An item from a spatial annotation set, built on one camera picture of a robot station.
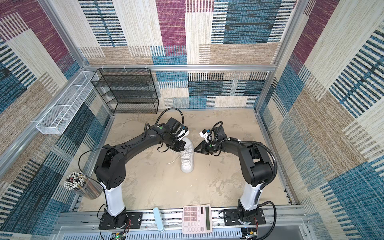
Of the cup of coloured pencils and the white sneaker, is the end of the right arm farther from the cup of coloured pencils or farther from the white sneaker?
the cup of coloured pencils

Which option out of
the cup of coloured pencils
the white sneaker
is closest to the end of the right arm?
the white sneaker

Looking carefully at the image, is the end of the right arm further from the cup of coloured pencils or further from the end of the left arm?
the cup of coloured pencils

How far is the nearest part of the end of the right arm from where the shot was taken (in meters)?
0.77

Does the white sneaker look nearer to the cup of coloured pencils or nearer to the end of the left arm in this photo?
the end of the left arm
